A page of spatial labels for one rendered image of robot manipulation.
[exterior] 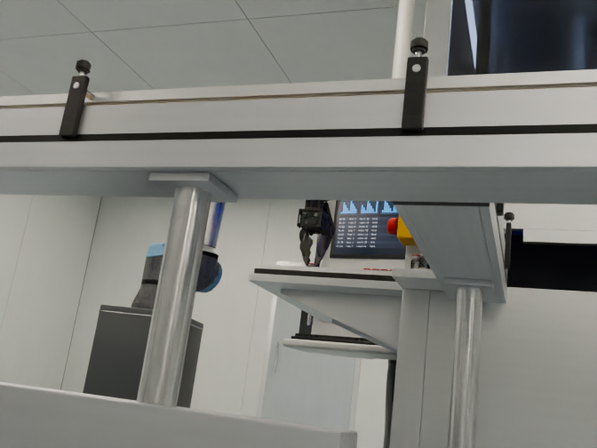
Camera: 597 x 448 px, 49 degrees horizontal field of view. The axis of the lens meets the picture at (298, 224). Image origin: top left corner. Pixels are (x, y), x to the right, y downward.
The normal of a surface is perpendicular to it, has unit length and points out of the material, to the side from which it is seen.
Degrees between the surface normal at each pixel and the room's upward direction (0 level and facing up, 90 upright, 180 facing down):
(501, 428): 90
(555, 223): 90
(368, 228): 90
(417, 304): 90
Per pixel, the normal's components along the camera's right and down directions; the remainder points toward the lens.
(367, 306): -0.32, -0.29
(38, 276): 0.94, 0.03
